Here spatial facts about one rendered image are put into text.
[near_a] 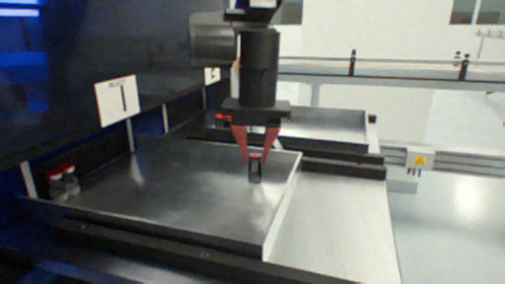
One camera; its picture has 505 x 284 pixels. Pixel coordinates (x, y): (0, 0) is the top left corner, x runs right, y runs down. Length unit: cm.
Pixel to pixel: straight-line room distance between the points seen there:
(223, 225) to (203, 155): 23
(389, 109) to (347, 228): 190
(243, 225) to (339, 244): 12
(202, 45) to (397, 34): 189
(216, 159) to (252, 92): 20
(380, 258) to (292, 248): 10
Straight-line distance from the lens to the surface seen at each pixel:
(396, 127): 235
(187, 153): 64
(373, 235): 44
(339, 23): 224
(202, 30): 44
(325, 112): 89
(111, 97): 51
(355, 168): 57
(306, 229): 43
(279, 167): 58
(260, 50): 44
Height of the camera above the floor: 113
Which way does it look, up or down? 21 degrees down
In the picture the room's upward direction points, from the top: straight up
